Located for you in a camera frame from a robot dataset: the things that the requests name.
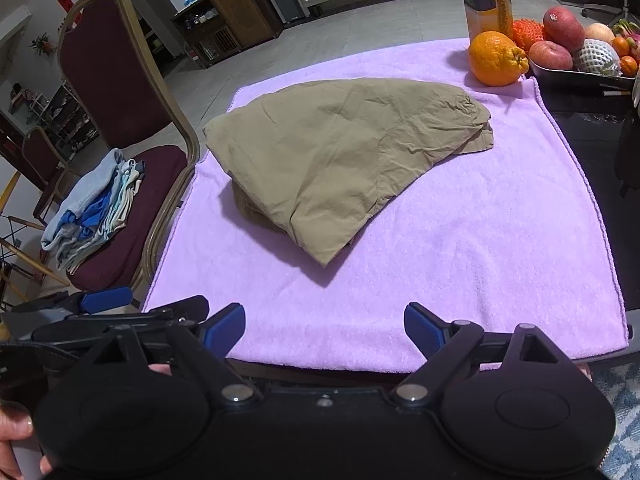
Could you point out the small flowering plant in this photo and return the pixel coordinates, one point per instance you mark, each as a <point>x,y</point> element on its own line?
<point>42,45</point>

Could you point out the purple towel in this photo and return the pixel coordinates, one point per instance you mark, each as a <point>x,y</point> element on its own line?
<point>450,260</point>

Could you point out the stack of folded clothes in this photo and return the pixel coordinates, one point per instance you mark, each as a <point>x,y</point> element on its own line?
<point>85,210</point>

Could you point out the small tangerine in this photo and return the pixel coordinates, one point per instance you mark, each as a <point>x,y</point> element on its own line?
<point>621,46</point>
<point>629,65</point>

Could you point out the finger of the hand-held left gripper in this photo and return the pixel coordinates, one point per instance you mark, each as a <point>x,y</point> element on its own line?
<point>107,297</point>
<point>185,307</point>

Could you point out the wooden folding rack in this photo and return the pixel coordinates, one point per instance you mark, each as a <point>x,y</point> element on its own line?
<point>20,255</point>

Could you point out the person's left hand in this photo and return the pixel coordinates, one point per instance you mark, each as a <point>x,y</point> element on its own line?
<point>15,425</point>

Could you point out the red wall banner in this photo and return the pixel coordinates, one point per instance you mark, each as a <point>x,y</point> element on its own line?
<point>67,2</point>

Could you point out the fruit in white foam net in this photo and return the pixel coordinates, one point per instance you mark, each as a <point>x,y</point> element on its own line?
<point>597,56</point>

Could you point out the wooden cabinet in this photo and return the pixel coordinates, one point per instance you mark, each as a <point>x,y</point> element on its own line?
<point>245,10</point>

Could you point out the large orange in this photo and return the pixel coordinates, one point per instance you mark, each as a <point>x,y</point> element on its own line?
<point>492,60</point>

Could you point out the dragon fruit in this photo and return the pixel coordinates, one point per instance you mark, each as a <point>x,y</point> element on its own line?
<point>631,30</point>

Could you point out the red apple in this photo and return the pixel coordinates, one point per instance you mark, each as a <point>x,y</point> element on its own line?
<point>562,27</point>
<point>550,55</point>

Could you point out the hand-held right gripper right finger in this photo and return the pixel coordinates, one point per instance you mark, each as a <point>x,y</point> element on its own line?
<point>417,322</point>

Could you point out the khaki pants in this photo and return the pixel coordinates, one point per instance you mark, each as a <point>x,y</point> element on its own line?
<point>325,160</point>

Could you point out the fruit in red mesh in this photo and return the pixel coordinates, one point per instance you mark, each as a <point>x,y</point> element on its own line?
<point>527,32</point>

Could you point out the maroon chair with gold frame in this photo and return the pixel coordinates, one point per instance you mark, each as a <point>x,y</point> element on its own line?
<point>110,75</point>

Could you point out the blue patterned rug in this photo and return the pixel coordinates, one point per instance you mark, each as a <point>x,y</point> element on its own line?
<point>620,410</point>

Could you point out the cluttered storage rack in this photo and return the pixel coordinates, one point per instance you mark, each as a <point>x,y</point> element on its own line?
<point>65,115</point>

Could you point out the orange juice bottle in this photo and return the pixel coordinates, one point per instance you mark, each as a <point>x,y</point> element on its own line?
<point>482,10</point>

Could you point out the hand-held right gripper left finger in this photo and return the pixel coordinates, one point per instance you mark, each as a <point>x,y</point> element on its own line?
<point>225,325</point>

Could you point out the white cigarette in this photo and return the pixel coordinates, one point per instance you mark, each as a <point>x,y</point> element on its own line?
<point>615,92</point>

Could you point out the dark fruit tray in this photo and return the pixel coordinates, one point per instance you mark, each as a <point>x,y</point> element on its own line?
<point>575,80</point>

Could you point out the pale apple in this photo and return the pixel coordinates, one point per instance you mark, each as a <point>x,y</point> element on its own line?
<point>599,32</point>

